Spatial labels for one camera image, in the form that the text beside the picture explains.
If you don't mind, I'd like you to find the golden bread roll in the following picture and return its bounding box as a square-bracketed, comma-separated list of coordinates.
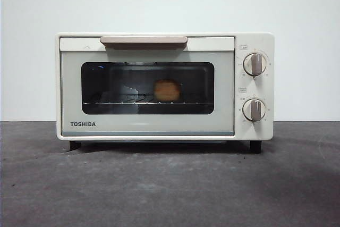
[153, 78, 182, 102]

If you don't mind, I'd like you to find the oven door with beige handle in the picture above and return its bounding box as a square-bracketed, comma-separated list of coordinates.
[59, 35, 235, 136]

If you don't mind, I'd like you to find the black oven foot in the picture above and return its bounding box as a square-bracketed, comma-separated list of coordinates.
[249, 140, 262, 154]
[69, 140, 81, 153]

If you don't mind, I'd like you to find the cream Toshiba toaster oven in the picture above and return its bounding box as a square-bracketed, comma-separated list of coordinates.
[55, 31, 275, 154]

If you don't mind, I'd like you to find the cream timer knob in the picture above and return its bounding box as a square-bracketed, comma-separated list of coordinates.
[243, 98, 267, 122]

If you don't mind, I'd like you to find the cream temperature knob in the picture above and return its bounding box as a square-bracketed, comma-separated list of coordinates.
[243, 53, 268, 77]

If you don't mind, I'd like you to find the metal wire oven rack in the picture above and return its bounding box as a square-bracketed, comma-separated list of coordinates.
[81, 94, 213, 105]

